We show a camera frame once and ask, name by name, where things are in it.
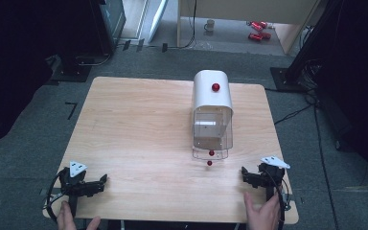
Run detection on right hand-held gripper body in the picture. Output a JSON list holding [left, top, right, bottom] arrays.
[[250, 155, 291, 203]]

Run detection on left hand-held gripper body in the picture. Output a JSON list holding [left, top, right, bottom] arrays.
[[58, 160, 101, 219]]

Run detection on white box with clear door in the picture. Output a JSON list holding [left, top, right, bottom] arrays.
[[191, 69, 235, 161]]

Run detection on person's left hand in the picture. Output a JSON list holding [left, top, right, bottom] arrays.
[[56, 200, 102, 230]]

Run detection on person's right hand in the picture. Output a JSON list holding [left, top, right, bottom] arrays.
[[242, 191, 283, 230]]

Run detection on black stand base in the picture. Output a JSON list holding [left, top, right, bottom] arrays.
[[51, 53, 93, 83]]

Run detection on dark curtain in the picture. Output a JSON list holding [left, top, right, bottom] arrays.
[[312, 0, 368, 196], [0, 0, 92, 152]]

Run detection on black metal stand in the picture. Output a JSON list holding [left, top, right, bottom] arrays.
[[269, 0, 345, 94]]

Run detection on grey mug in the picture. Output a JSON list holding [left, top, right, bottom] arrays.
[[203, 18, 216, 33]]

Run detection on black cabinet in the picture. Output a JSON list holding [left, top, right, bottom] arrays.
[[88, 0, 127, 56]]

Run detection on white board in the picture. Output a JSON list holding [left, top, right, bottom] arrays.
[[147, 0, 171, 44]]

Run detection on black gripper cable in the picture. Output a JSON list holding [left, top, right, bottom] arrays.
[[42, 169, 70, 223], [263, 169, 291, 230]]

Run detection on black floor cable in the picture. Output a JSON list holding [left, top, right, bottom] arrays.
[[273, 103, 314, 126], [311, 104, 340, 230], [74, 52, 113, 68]]

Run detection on black hanging cable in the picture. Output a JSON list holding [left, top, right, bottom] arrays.
[[164, 0, 198, 51]]

